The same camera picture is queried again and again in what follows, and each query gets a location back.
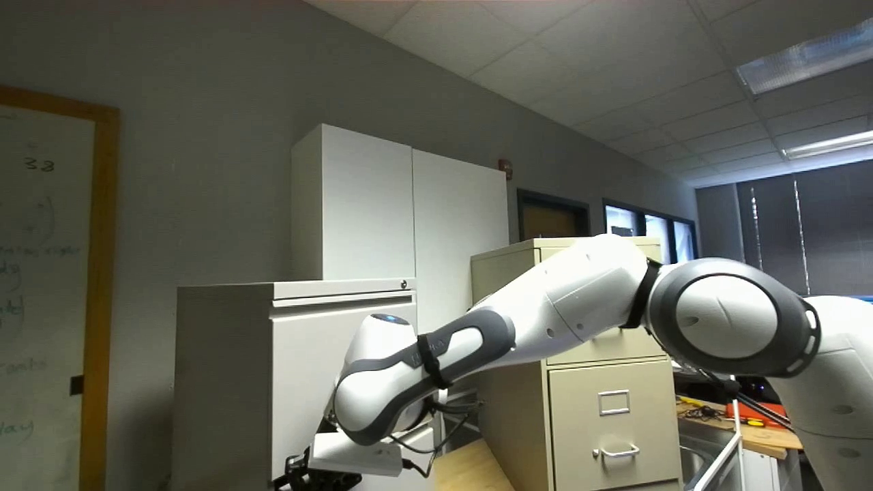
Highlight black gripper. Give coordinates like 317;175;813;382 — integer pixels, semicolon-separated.
268;450;362;491

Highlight white bottom cabinet drawer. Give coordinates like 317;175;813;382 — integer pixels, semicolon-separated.
359;465;437;491

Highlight white cabinet drawer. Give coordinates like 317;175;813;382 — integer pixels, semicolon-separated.
268;296;422;482
359;465;437;491

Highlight white upper cabinet drawer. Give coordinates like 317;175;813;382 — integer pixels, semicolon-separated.
268;296;422;482

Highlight white filing cabinet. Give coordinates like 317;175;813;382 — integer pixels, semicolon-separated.
168;277;422;491

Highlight wood framed whiteboard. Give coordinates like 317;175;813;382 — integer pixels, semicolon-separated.
0;85;122;491

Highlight beige metal filing cabinet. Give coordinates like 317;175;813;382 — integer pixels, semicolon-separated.
468;235;685;491

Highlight row of dark framed windows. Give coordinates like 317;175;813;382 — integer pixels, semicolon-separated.
602;198;701;266

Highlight orange tool on bench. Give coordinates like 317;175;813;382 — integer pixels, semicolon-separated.
730;403;775;431

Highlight wooden workbench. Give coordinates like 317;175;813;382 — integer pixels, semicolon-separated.
673;389;808;460

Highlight grey window blinds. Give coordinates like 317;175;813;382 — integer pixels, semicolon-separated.
695;161;873;300

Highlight narrow ceiling light strip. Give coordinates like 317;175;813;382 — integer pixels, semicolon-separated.
779;124;873;163

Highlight large ceiling light panel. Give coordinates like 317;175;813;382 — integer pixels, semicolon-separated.
733;15;873;98

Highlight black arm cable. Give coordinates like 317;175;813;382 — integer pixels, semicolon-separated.
386;330;476;482

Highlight white wall cabinet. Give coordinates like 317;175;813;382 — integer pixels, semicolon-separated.
288;120;512;337

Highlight white metal rack frame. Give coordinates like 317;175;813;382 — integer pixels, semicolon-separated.
678;412;744;491

